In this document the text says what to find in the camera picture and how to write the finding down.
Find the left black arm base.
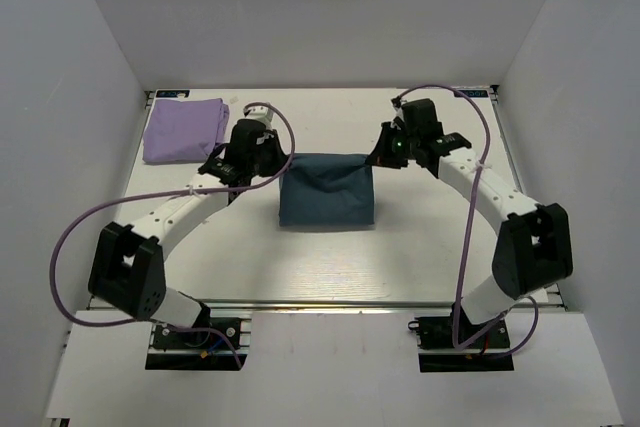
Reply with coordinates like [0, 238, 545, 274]
[145, 316, 251, 372]

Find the dark teal t-shirt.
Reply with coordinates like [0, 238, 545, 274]
[279, 153, 375, 229]

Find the folded lavender t-shirt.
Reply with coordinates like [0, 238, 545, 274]
[142, 99, 230, 165]

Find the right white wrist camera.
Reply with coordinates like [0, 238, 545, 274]
[391, 96, 406, 131]

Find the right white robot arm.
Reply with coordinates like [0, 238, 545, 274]
[366, 98, 573, 346]

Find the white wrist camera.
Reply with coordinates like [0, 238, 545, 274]
[391, 96, 406, 131]
[243, 102, 274, 129]

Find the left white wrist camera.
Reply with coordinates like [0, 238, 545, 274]
[243, 102, 274, 129]

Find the blue table sticker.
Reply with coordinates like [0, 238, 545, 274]
[155, 89, 190, 98]
[462, 89, 489, 98]

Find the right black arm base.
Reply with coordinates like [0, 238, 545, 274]
[407, 314, 514, 373]

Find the left blue table sticker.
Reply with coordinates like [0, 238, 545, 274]
[155, 89, 190, 98]

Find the right blue table sticker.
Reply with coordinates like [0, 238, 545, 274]
[462, 89, 489, 98]

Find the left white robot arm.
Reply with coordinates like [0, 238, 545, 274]
[88, 109, 288, 346]

